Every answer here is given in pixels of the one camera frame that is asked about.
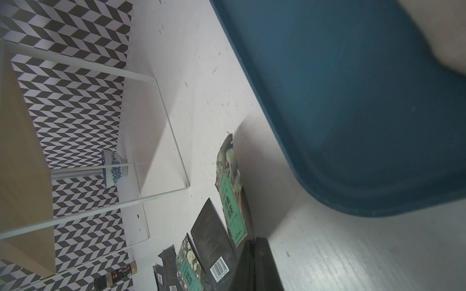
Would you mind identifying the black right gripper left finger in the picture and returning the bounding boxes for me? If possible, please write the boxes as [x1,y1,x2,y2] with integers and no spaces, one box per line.
[229,240,256,291]

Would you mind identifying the black tea bag with barcode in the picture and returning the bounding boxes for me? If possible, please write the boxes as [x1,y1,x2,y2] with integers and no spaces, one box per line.
[158,245,183,291]

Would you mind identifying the teal rectangular tray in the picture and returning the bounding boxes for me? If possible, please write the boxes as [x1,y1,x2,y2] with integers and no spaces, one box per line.
[211,1,466,217]

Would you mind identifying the small dark spice bottle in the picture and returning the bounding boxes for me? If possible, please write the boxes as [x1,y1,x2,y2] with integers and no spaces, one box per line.
[93,261,137,291]

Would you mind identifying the green jasmine tea bag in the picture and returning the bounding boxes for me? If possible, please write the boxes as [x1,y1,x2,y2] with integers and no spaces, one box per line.
[176,234,205,291]

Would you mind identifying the beige folded cloth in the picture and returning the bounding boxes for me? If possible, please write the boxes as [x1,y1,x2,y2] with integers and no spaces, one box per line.
[399,0,466,75]

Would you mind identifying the white wooden two-tier shelf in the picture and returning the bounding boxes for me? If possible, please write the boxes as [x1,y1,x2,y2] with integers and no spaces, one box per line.
[0,38,191,281]

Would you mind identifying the floral tea bag top shelf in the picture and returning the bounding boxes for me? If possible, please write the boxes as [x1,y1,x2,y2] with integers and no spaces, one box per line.
[215,133,254,256]

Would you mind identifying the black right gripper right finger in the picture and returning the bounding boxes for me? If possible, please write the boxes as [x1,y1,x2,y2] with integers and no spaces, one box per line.
[255,237,284,291]

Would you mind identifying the blue white patterned bowl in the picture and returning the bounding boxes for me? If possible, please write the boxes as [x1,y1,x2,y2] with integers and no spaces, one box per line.
[101,149,128,188]

